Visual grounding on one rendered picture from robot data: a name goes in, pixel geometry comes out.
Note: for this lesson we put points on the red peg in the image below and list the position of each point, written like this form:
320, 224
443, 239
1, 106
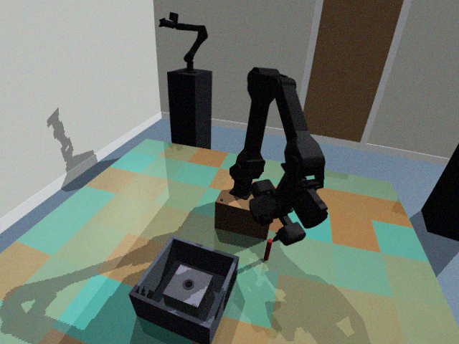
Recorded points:
268, 248

